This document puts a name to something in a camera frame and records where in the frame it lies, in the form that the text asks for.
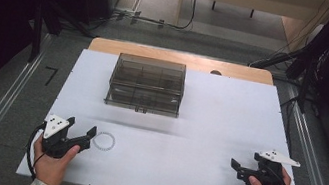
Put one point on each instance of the black stand leg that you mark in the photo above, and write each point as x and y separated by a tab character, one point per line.
37	34

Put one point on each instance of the person's left hand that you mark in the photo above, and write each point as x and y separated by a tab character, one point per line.
49	169

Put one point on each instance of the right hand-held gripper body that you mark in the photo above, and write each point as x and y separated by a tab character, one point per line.
270	176

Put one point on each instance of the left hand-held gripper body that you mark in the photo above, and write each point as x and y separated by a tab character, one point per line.
53	146

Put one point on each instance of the white table sheet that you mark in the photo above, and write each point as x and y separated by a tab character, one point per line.
196	152

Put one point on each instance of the wooden table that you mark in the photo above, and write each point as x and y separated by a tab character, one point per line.
198	62

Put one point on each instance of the dark transparent compartment box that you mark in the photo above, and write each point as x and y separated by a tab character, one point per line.
147	84

